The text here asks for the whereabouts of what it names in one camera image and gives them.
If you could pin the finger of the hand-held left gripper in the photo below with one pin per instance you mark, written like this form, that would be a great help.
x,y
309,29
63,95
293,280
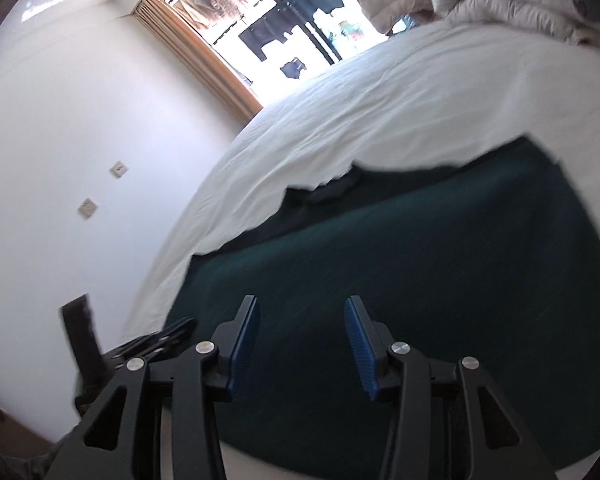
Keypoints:
x,y
160,337

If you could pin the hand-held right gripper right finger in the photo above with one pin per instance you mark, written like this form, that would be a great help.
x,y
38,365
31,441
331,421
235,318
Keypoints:
x,y
360,350

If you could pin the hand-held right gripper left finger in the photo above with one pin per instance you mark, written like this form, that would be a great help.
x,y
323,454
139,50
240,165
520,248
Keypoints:
x,y
242,347

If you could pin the dark green sweater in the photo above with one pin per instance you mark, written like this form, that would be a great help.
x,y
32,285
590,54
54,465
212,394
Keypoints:
x,y
430,260

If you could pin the bed with white sheet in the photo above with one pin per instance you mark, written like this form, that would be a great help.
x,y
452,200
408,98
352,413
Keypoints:
x,y
380,100

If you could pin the glass balcony door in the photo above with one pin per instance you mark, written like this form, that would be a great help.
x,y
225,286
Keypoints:
x,y
262,80

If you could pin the orange curtain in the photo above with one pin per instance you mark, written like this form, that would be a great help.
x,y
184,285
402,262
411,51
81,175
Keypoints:
x,y
200,60

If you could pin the small blue hanging garment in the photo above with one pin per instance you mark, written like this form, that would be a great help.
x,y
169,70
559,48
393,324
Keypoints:
x,y
294,69

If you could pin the dark hanging garment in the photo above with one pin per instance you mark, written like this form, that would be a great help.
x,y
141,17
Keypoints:
x,y
270,35

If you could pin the folded beige duvet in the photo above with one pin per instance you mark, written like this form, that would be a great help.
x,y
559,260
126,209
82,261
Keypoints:
x,y
505,5

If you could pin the white wall socket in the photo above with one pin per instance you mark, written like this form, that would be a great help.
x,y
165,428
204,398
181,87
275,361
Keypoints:
x,y
88,209

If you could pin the white wall switch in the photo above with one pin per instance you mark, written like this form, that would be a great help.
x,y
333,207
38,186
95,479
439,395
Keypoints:
x,y
118,169

